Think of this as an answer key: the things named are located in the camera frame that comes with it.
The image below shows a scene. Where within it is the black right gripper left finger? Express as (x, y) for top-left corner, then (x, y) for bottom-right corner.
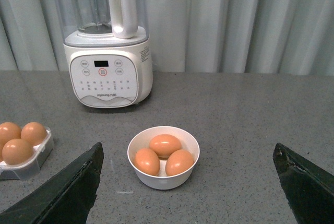
(1, 142), (104, 223)

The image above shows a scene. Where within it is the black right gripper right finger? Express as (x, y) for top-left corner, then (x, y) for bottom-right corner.
(272, 143), (333, 223)

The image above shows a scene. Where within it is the clear plastic egg box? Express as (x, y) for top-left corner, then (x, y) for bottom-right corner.
(1, 126), (54, 181)

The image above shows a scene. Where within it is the brown egg front left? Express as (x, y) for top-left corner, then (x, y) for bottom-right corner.
(2, 138), (34, 166)

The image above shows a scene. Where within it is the brown egg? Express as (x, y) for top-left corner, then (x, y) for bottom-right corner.
(0, 122), (21, 145)
(2, 138), (34, 166)
(21, 122), (47, 146)

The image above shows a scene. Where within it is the brown egg back right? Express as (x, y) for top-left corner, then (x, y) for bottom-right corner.
(21, 122), (47, 146)

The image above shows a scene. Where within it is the brown egg bowl front left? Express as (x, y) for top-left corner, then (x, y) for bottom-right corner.
(134, 148), (160, 176)

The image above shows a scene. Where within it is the brown egg bowl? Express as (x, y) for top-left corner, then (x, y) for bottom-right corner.
(165, 149), (194, 176)
(149, 134), (182, 158)
(134, 148), (160, 176)

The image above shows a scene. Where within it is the brown egg back left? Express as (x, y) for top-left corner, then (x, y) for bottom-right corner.
(0, 122), (21, 145)

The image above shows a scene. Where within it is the brown egg bowl back left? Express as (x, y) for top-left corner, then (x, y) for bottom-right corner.
(149, 134), (182, 158)

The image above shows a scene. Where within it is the brown egg bowl right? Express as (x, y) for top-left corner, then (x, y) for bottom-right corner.
(165, 149), (194, 176)

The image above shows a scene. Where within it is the white round bowl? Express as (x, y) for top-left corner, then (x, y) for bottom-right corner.
(127, 126), (200, 190)

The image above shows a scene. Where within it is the grey curtain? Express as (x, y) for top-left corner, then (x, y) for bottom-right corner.
(1, 0), (333, 75)

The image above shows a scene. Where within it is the white Joyoung blender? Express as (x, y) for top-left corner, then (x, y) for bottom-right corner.
(56, 0), (153, 108)

